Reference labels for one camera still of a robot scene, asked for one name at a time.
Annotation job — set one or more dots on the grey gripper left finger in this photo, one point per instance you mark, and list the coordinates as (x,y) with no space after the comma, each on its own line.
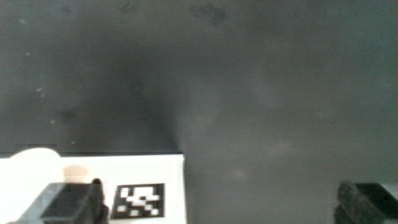
(70,204)

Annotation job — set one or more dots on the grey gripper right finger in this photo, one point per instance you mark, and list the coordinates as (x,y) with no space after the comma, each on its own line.
(366,203)

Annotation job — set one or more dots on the white drawer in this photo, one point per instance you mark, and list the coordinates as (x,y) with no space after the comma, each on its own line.
(141,178)

